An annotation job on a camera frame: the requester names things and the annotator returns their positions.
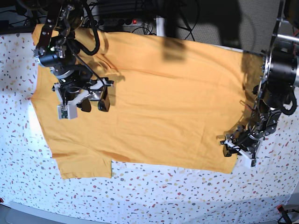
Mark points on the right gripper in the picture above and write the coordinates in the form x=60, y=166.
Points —
x=74, y=79

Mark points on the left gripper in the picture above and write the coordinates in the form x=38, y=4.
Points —
x=244, y=139

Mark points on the yellow T-shirt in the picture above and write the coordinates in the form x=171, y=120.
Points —
x=171, y=103

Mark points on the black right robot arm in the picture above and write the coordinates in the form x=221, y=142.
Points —
x=57, y=49

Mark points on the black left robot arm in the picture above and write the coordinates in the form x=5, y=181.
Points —
x=275, y=92

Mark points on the red black clamp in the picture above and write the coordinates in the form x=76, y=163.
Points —
x=284, y=219

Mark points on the white power strip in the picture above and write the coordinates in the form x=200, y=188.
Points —
x=117, y=22

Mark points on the white terrazzo pattern tablecloth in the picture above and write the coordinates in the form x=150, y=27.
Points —
x=136, y=193

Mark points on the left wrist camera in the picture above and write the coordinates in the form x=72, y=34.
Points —
x=249, y=161

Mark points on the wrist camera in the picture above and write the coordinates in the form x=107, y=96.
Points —
x=249, y=161
x=67, y=111

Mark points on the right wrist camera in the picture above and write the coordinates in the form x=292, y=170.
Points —
x=67, y=111

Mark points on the aluminium frame post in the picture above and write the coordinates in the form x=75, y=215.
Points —
x=160, y=26

